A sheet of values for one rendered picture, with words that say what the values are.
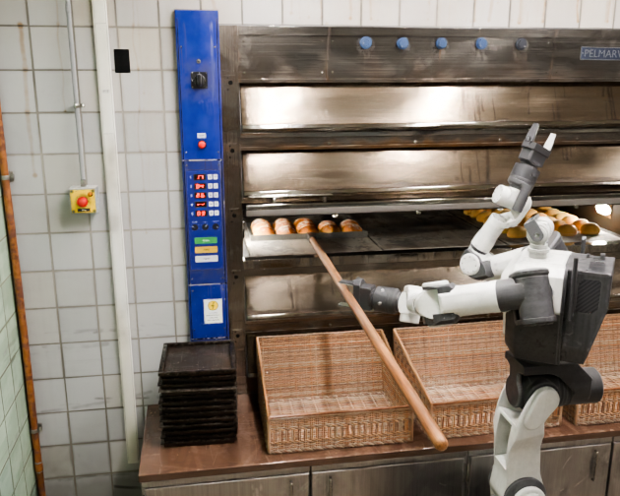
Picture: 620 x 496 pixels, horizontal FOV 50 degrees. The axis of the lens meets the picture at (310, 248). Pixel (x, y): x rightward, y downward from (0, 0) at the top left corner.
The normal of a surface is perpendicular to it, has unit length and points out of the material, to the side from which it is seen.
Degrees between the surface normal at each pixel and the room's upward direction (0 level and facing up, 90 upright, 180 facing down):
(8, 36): 90
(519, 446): 114
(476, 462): 91
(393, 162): 70
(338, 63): 90
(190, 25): 90
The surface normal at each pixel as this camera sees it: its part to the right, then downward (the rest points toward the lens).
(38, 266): 0.17, 0.25
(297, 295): 0.16, -0.10
